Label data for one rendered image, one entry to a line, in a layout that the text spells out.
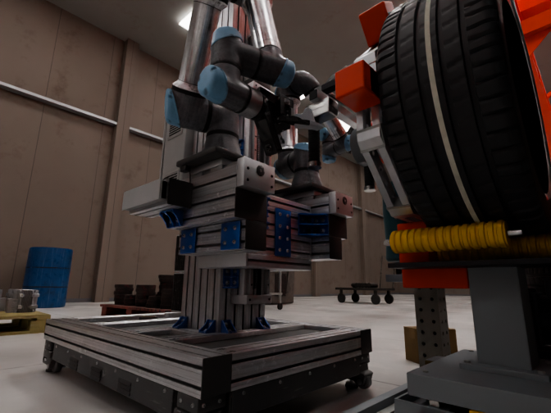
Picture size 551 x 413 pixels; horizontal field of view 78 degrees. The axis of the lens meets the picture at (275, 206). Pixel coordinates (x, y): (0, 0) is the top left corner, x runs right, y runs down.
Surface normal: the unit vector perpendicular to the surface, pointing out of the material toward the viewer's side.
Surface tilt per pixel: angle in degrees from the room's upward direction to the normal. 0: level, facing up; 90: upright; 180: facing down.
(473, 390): 90
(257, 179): 90
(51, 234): 90
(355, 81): 90
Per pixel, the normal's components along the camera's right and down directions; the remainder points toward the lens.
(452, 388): -0.69, -0.17
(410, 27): -0.66, -0.42
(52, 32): 0.74, -0.15
